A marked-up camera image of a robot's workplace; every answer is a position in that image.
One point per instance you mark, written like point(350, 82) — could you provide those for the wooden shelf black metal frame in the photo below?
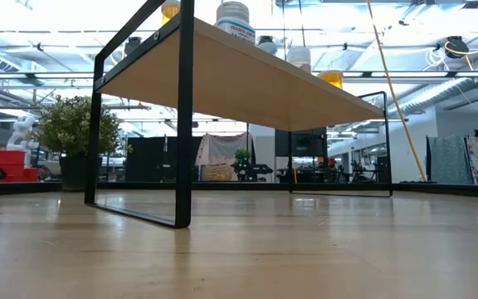
point(239, 79)

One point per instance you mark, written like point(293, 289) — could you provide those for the black background machine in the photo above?
point(255, 169)

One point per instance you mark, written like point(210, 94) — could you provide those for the red plastic crate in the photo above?
point(6, 164)

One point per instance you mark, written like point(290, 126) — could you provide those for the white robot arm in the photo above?
point(21, 133)

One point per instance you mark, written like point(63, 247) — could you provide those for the white medicine bottle blue band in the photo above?
point(235, 25)

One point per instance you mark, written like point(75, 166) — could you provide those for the black aluminium table frame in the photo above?
point(230, 186)

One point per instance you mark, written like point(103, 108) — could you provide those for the black round ceiling fixture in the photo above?
point(132, 43)
point(266, 39)

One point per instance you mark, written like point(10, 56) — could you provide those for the clear bottle with red pills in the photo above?
point(299, 56)

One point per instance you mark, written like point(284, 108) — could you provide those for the orange pill bottle white cap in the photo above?
point(331, 79)

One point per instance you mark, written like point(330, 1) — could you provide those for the green potted plant dark pot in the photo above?
point(64, 124)

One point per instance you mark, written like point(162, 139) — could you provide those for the small green background plant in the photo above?
point(242, 155)

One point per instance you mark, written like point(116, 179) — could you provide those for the teal patterned curtain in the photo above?
point(450, 160)

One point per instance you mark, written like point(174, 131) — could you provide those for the white draped cloth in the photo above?
point(222, 149)

